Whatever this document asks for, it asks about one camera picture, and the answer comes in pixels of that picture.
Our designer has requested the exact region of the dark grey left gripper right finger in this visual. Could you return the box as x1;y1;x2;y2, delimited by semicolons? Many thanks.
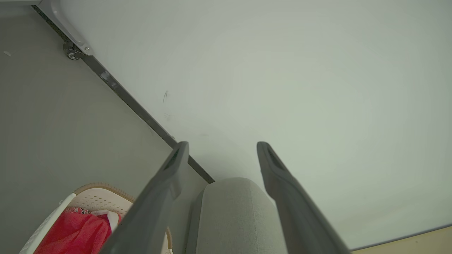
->
256;141;352;254

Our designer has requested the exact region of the small black caster wheel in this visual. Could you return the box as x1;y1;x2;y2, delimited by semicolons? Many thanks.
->
64;42;82;60

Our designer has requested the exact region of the grey partition frame bracket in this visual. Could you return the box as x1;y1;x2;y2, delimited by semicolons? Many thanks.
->
37;0;94;56

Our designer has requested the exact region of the grey fabric sofa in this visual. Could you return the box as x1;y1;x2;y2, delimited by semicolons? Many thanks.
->
185;177;288;254

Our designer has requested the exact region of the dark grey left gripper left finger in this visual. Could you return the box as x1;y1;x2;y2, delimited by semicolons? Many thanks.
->
100;141;190;254

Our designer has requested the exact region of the dark partition base strip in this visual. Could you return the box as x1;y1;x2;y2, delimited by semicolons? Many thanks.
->
32;5;215;184

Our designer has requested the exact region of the cream perforated laundry basket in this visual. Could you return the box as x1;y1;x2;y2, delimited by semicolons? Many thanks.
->
19;182;173;254

